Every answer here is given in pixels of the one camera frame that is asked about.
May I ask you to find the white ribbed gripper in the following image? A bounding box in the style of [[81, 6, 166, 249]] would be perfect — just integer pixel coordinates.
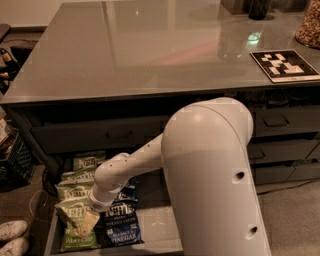
[[73, 185, 122, 238]]

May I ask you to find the green jalapeno chip bag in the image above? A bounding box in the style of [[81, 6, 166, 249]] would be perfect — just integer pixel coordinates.
[[55, 197, 100, 252]]

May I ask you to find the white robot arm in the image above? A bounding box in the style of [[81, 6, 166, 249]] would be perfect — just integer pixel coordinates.
[[88, 97, 271, 256]]

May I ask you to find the front blue vinegar chip bag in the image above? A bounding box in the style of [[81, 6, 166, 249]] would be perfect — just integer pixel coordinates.
[[96, 198, 144, 248]]

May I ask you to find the rear green chip bag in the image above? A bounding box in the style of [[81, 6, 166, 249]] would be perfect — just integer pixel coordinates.
[[73, 151, 106, 171]]

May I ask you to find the open grey middle drawer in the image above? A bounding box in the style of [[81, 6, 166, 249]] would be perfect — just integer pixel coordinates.
[[44, 169, 183, 256]]

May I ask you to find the grey top left drawer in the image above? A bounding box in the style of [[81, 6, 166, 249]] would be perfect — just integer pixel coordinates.
[[31, 115, 169, 154]]

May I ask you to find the grey middle right drawer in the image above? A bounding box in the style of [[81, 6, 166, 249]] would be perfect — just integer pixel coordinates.
[[248, 139, 318, 164]]

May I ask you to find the grey bottom right drawer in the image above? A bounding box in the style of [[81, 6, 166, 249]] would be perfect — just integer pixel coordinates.
[[252, 162, 320, 185]]

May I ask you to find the grey top right drawer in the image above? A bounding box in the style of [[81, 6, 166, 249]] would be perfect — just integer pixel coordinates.
[[254, 106, 320, 137]]

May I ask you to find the lower white shoe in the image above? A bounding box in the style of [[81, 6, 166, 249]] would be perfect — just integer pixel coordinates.
[[0, 237, 29, 256]]

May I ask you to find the white shoe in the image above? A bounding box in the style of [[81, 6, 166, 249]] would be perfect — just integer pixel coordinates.
[[0, 237, 29, 256], [0, 220, 28, 242]]

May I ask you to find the upper white shoe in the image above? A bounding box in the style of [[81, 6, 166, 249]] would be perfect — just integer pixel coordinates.
[[0, 220, 28, 242]]

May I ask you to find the black plastic crate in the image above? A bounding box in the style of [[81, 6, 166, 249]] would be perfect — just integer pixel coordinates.
[[0, 133, 36, 186]]

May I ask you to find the black white fiducial marker board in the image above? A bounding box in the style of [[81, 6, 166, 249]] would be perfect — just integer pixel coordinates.
[[250, 49, 320, 83]]

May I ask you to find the dark cylindrical container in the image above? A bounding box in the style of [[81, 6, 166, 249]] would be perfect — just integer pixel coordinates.
[[248, 0, 272, 20]]

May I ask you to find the glass jar of snacks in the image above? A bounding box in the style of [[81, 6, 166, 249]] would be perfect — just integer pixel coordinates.
[[295, 0, 320, 49]]

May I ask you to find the grey cabinet frame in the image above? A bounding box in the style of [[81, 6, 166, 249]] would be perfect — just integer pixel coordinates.
[[4, 87, 320, 181]]

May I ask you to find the black power cable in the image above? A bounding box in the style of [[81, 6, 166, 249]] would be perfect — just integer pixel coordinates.
[[255, 179, 320, 196]]

